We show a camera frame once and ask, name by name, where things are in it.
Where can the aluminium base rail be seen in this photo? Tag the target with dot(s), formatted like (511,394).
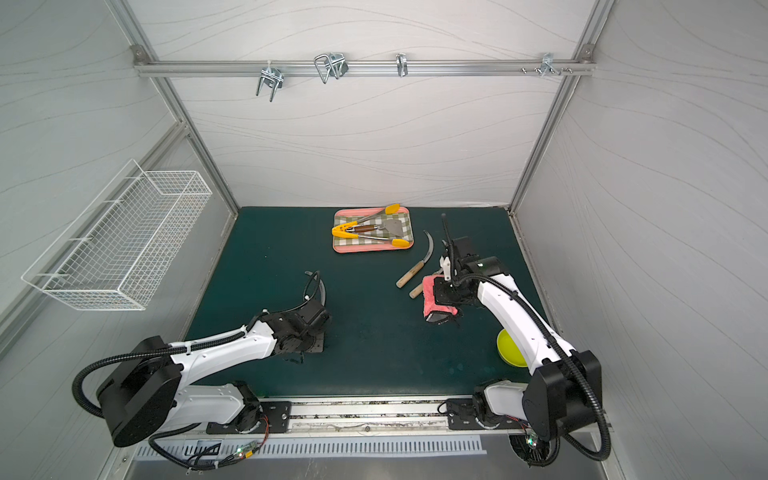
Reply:
(310,416)

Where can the lime green bowl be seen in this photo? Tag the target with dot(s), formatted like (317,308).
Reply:
(509,351)

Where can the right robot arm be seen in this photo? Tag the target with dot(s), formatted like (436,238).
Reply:
(562,400)

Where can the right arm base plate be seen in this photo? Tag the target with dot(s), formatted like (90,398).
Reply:
(461,414)

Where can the yellow tipped metal tongs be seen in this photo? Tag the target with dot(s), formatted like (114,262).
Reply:
(343,231)

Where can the pink checkered tray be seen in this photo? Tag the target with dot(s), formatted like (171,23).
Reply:
(344,246)

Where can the small metal hook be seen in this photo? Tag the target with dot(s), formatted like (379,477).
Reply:
(401,65)

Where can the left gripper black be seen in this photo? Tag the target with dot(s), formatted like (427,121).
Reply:
(315,321)

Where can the small metal spatula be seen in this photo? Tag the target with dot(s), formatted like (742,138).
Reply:
(387,228)

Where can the pink rag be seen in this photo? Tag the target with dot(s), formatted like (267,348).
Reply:
(433,312)

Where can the metal U-bolt clamp middle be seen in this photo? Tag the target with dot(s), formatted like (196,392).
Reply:
(331,65)

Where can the white wire basket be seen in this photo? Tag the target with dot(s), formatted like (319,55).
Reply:
(115,253)

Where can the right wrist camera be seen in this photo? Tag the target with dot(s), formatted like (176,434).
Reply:
(446,268)

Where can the metal U-bolt clamp left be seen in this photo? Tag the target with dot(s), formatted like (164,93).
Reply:
(270,80)

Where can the white vent strip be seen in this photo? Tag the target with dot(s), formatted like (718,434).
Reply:
(333,447)

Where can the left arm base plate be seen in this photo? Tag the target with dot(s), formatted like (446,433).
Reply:
(267,417)

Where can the aluminium crossbar rail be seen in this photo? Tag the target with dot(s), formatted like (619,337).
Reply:
(357,68)

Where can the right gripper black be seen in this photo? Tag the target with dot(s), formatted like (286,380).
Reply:
(452,288)

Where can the metal u-bolt clamp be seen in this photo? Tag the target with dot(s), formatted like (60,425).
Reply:
(270,80)
(331,65)

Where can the metal bracket with bolts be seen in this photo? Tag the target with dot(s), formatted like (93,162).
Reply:
(547,67)

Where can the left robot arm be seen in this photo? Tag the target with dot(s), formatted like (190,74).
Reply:
(158,385)

